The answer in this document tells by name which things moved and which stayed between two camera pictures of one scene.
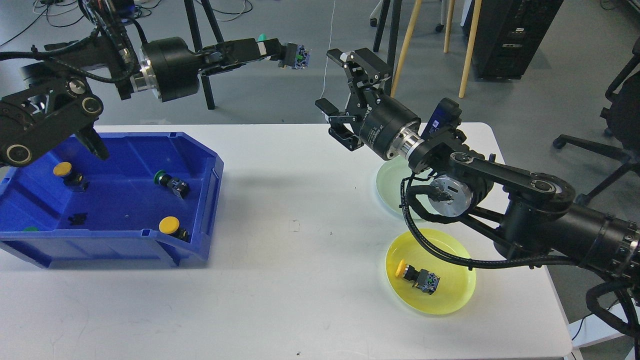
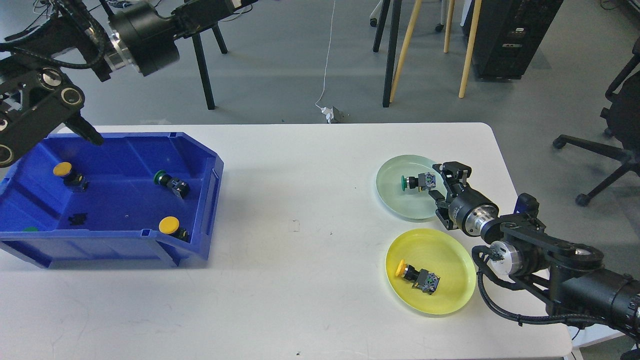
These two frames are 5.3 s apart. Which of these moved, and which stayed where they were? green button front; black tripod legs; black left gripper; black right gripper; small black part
Moved: green button front; black right gripper; black left gripper
Stayed: black tripod legs; small black part
